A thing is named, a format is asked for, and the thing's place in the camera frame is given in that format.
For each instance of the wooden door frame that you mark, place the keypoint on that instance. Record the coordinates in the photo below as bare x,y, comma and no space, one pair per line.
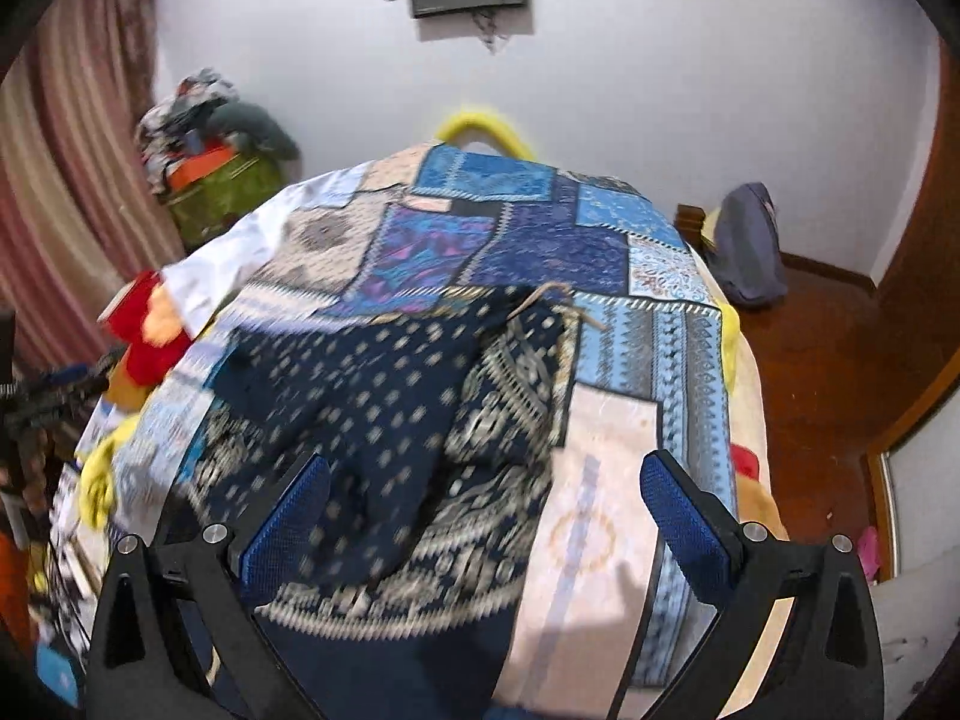
922,315

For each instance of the grey plush pillow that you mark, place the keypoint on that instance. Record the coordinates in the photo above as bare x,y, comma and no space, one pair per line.
255,127

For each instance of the pile of magazines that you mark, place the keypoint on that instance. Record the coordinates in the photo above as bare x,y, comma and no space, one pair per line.
75,540

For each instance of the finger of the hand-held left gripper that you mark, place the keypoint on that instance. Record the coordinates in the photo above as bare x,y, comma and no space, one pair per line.
109,364
71,375

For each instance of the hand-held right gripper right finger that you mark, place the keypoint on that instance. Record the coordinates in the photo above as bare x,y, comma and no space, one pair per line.
686,517

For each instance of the orange plush toy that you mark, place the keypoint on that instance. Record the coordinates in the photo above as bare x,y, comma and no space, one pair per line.
754,491

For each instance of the white cloth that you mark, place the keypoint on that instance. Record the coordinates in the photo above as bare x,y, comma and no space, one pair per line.
225,255

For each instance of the grey backpack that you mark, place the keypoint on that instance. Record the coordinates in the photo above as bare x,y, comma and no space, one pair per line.
750,247

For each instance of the orange box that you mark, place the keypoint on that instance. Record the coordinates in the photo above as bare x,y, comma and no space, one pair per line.
199,165

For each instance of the white wardrobe door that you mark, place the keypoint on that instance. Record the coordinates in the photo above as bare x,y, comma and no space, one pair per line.
919,525

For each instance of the blue patchwork blanket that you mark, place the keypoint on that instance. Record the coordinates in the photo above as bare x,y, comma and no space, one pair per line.
525,240

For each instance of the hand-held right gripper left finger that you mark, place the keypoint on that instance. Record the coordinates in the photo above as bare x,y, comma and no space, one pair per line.
289,521

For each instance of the pink toy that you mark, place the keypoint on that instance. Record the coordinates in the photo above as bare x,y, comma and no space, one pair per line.
870,549

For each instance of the pile of mixed clothes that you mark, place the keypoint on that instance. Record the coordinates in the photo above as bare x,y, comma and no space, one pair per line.
184,112

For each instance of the green storage box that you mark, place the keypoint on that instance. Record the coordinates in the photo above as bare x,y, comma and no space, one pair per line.
225,202

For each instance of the red plush toy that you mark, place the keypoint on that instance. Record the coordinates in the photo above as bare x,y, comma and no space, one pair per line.
154,349

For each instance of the yellow hoop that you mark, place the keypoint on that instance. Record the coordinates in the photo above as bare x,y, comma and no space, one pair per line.
487,131

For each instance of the navy patterned hooded garment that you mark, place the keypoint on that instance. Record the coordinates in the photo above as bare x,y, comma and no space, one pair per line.
360,405

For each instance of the wooden bed post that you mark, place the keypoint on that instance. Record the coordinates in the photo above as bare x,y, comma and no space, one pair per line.
688,225

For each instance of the striped red gold curtain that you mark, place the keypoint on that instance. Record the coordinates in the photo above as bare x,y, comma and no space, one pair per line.
67,165

